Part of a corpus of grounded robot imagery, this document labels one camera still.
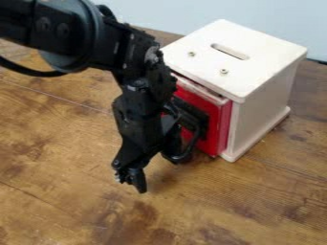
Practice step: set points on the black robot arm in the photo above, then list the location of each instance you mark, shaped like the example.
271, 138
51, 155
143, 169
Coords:
77, 35

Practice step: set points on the black drawer handle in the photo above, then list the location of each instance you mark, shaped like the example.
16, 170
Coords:
193, 122

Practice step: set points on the white wooden box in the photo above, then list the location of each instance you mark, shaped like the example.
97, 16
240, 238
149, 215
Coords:
235, 74

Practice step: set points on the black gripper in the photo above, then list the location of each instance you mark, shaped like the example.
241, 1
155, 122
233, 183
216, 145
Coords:
143, 125

